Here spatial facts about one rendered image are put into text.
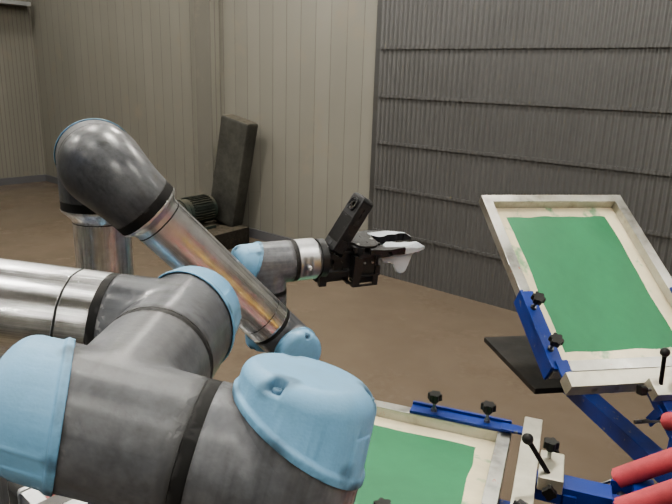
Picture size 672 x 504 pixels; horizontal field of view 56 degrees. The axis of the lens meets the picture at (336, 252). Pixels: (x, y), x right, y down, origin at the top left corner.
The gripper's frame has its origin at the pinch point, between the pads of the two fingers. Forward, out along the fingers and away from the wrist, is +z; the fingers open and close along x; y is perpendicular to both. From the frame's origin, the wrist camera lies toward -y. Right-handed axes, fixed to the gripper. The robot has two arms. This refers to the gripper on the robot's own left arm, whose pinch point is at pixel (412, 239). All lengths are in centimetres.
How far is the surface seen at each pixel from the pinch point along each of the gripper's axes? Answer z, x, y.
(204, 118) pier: 121, -694, 120
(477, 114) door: 285, -360, 47
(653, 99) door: 343, -234, 10
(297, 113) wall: 196, -566, 88
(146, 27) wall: 76, -845, 26
